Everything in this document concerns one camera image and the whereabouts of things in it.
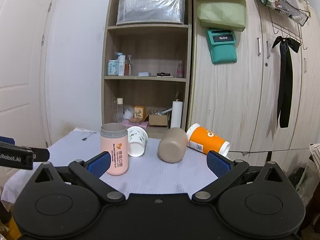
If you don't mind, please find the plastic wrapped grey box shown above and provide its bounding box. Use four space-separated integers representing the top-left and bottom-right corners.
116 0 185 25

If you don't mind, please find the pink small bottle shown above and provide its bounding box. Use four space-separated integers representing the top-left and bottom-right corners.
176 61 184 78

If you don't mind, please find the black ribbon bow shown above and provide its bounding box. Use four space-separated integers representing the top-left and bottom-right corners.
272 36 300 128

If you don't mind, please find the taupe brown cup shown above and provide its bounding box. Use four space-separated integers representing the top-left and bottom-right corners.
158 127 188 164

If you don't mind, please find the small cardboard box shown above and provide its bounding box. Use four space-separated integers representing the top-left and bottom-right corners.
149 114 168 127

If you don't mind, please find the clear bottle beige cap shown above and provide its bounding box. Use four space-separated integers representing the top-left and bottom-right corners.
116 98 124 123

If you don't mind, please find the red liquid bottle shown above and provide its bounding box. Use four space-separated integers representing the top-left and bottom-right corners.
125 55 132 76

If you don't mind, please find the white patterned table cloth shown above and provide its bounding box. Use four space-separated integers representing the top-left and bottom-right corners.
0 127 219 204

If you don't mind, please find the teal Redmi pouch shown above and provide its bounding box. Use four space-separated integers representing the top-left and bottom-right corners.
207 29 237 64

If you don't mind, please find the pink cup grey rim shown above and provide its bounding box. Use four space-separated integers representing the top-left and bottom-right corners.
100 122 129 176

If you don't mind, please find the orange paper cup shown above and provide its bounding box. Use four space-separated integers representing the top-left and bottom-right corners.
187 124 230 157

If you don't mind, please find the white paper towel roll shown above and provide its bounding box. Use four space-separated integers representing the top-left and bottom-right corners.
170 100 183 128

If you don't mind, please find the pink flat pad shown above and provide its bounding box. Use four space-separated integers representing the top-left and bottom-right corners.
121 119 149 129

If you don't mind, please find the green pouch bag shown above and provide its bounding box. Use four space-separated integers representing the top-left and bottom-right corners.
196 0 247 32

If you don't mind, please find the wooden open shelf unit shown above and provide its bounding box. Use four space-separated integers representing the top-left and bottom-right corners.
101 0 193 129

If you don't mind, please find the light wood wardrobe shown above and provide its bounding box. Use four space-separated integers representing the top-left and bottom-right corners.
188 0 319 174

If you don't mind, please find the black wire wall basket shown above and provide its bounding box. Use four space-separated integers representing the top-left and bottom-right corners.
259 0 310 50

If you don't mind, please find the yellow printed small box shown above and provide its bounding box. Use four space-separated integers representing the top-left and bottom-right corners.
134 106 146 119

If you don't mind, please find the white cup green print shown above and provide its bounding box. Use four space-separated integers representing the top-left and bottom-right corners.
127 126 148 157

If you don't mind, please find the white pump bottle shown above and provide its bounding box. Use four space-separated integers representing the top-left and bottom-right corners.
115 52 126 76

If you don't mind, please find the white door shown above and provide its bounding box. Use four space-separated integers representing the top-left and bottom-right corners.
1 0 55 148

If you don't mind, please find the teal white tub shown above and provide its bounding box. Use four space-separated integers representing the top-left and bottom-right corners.
107 60 119 76

